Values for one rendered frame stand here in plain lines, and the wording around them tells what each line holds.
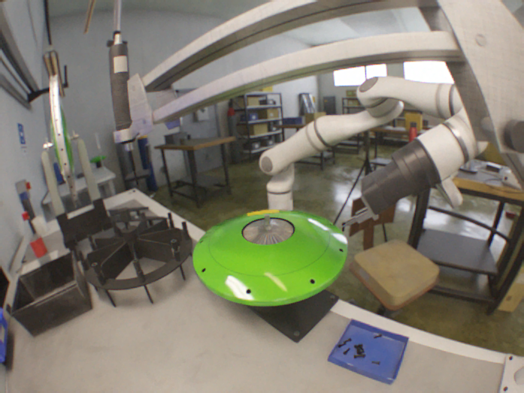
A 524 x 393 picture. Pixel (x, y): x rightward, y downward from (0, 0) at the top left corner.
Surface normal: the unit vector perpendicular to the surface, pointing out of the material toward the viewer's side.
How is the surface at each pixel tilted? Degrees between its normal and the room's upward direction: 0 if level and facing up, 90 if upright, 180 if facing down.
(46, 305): 93
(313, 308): 0
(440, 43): 90
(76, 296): 93
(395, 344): 0
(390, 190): 79
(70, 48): 90
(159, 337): 0
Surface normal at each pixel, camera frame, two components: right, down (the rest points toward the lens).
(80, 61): 0.72, 0.19
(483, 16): -0.50, 0.36
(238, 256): -0.22, -0.81
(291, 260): 0.01, -0.79
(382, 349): -0.09, -0.93
